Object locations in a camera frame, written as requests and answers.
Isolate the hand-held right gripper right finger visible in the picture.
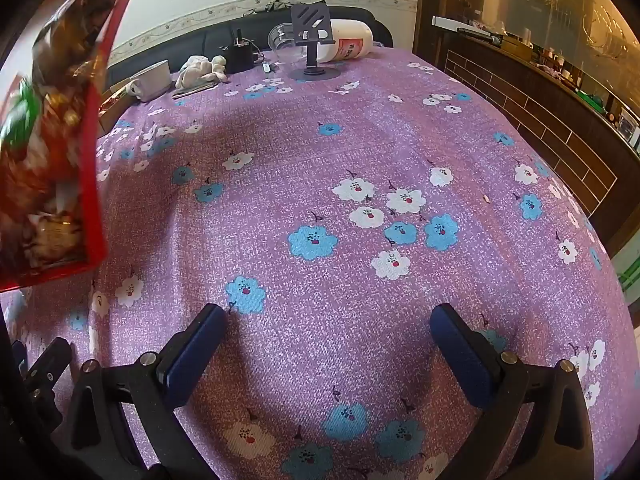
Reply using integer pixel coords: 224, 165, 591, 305
430, 304, 596, 480

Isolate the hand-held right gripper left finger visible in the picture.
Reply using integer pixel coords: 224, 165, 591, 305
67, 304, 231, 480

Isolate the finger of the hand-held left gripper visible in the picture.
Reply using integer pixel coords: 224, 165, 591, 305
10, 337, 73, 441

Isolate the red cardboard snack box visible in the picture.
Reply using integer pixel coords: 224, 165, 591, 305
0, 0, 148, 293

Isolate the purple floral tablecloth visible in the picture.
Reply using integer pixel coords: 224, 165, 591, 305
0, 47, 640, 480

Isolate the brown brick-pattern counter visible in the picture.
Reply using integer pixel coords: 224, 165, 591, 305
432, 15, 640, 256

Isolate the brown cardboard box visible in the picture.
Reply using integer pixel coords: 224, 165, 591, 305
97, 80, 138, 136

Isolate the flat grey booklet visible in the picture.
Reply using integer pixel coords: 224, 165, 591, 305
172, 80, 218, 100

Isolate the pile of assorted snack packets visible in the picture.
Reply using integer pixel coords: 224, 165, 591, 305
0, 0, 126, 271

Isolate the white crumpled cloth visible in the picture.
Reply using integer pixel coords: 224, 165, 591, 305
177, 54, 228, 90

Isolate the black sofa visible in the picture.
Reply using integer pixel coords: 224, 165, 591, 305
107, 6, 396, 81

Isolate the white plastic bottle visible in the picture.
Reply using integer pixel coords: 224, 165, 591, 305
327, 19, 376, 63

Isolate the black phone stand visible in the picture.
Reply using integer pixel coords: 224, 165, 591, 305
289, 2, 343, 82

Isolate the frosted glass partition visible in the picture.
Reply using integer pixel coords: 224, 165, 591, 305
492, 0, 640, 76

